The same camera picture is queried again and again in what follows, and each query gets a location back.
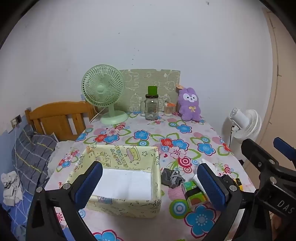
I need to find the crumpled white cloth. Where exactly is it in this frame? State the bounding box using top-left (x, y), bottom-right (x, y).
top-left (1, 171), bottom-right (23, 206)

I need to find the yellow fabric storage box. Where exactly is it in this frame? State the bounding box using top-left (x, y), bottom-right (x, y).
top-left (66, 144), bottom-right (162, 219)

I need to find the beige door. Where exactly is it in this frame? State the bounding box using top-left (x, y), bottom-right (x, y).
top-left (261, 7), bottom-right (296, 163)

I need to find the grey sock bundle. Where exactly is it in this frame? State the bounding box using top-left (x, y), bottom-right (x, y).
top-left (161, 168), bottom-right (185, 189)

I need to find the glass jar with green lid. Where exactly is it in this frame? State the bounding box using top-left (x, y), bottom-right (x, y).
top-left (140, 86), bottom-right (160, 121)

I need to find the floral tablecloth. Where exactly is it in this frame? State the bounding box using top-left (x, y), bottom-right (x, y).
top-left (44, 111), bottom-right (257, 241)

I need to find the black fan cable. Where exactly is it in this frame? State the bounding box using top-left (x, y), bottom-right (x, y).
top-left (228, 125), bottom-right (236, 146)

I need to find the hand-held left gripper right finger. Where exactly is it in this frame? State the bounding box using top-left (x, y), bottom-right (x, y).
top-left (196, 162), bottom-right (271, 241)

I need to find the small yellow packet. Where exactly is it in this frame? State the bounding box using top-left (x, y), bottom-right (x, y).
top-left (231, 177), bottom-right (244, 192)

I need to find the blue bed sheet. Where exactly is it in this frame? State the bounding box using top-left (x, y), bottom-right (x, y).
top-left (0, 192), bottom-right (77, 241)

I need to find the wooden headboard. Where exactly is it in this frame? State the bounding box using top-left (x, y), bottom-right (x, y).
top-left (25, 101), bottom-right (96, 142)

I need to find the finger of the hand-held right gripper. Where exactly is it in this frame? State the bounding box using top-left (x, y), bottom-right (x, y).
top-left (273, 137), bottom-right (296, 180)
top-left (240, 138), bottom-right (281, 186)

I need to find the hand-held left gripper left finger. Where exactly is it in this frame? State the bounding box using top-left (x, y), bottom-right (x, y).
top-left (25, 161), bottom-right (103, 241)

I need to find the green patterned board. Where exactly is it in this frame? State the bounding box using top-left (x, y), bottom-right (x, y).
top-left (119, 69), bottom-right (181, 114)

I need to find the green desk fan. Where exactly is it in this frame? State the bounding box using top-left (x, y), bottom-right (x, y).
top-left (81, 65), bottom-right (129, 126)

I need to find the purple plush bunny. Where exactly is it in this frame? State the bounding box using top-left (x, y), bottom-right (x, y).
top-left (176, 83), bottom-right (201, 121)

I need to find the white standing fan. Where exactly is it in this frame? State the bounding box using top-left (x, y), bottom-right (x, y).
top-left (221, 108), bottom-right (263, 153)

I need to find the white fan cord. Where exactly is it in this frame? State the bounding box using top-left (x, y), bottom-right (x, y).
top-left (90, 106), bottom-right (105, 124)

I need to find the grey plaid pillow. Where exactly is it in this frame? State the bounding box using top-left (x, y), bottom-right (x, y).
top-left (14, 124), bottom-right (58, 193)

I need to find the white bedding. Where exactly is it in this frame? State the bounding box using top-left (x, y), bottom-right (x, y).
top-left (48, 140), bottom-right (78, 173)

